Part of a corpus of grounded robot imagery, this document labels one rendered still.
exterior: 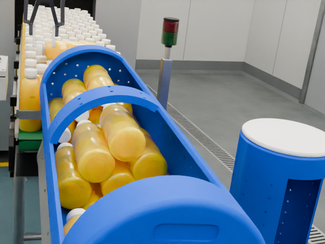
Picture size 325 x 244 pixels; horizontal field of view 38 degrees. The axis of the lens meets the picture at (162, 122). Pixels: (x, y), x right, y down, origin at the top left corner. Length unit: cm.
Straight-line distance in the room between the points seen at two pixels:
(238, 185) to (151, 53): 485
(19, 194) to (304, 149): 117
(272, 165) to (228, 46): 537
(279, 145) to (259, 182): 12
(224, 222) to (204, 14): 584
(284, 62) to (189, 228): 555
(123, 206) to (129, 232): 3
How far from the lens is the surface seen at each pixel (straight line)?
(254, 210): 141
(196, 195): 58
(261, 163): 135
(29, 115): 157
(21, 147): 159
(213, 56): 658
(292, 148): 135
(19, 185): 200
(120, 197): 59
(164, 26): 187
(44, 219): 121
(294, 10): 600
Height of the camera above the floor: 151
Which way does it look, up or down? 20 degrees down
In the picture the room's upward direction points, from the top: 7 degrees clockwise
